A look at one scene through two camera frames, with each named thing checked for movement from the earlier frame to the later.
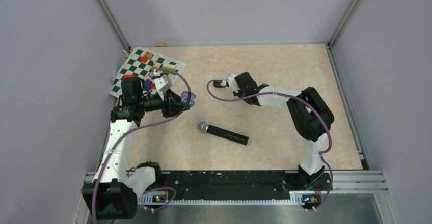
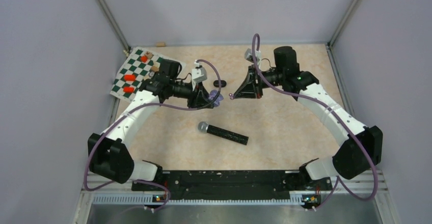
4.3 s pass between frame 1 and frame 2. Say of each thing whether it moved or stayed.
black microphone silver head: stayed
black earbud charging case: stayed
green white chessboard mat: stayed
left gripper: moved
